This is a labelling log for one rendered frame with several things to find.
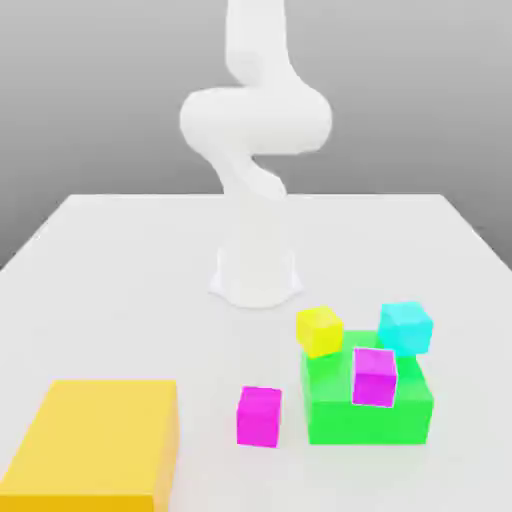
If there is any small yellow cube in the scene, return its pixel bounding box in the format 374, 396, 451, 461
295, 304, 345, 359

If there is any small magenta cube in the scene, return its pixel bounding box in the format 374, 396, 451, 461
235, 385, 283, 449
351, 346, 398, 409

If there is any small cyan cube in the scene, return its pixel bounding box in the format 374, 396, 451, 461
377, 301, 435, 358

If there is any large green box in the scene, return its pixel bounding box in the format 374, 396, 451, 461
300, 329, 436, 446

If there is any large yellow box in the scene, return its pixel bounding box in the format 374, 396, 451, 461
0, 379, 179, 512

